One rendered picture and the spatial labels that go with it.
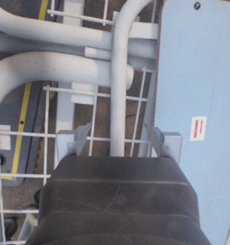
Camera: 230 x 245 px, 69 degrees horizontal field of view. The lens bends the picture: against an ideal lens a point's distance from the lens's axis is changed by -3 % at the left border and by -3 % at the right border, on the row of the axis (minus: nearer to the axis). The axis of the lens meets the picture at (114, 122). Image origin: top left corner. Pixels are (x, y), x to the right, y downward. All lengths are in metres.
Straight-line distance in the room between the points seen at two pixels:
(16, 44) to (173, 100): 0.25
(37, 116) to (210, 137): 0.38
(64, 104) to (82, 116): 0.47
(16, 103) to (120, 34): 0.32
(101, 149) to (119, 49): 0.65
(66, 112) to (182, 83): 0.20
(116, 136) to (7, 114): 0.31
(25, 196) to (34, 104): 0.62
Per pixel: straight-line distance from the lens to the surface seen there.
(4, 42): 0.32
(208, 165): 0.35
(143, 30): 0.26
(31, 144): 0.49
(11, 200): 1.03
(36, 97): 0.46
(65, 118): 0.32
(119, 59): 0.24
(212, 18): 0.30
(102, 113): 0.78
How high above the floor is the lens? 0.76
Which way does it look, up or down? 72 degrees down
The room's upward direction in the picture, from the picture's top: 145 degrees clockwise
